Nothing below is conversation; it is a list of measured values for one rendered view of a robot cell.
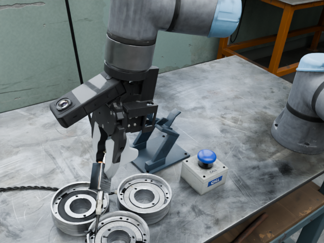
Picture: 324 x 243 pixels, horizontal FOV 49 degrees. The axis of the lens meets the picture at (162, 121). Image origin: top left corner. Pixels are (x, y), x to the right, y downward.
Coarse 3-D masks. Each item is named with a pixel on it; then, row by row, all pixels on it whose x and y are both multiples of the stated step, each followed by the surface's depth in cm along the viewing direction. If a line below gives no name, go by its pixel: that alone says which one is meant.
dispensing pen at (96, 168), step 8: (104, 152) 64; (104, 160) 64; (96, 168) 62; (96, 176) 61; (96, 184) 61; (104, 192) 62; (96, 200) 62; (96, 208) 61; (96, 216) 61; (96, 224) 60; (96, 232) 60
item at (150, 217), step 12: (132, 180) 71; (144, 180) 72; (156, 180) 72; (120, 192) 68; (132, 192) 69; (144, 192) 70; (156, 192) 69; (168, 192) 69; (120, 204) 65; (144, 204) 66; (168, 204) 66; (144, 216) 64; (156, 216) 64
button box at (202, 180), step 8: (184, 160) 76; (192, 160) 76; (216, 160) 76; (184, 168) 76; (192, 168) 74; (200, 168) 74; (208, 168) 74; (216, 168) 74; (224, 168) 74; (184, 176) 77; (192, 176) 74; (200, 176) 72; (208, 176) 72; (216, 176) 73; (224, 176) 75; (192, 184) 75; (200, 184) 72; (208, 184) 73; (216, 184) 75; (200, 192) 73
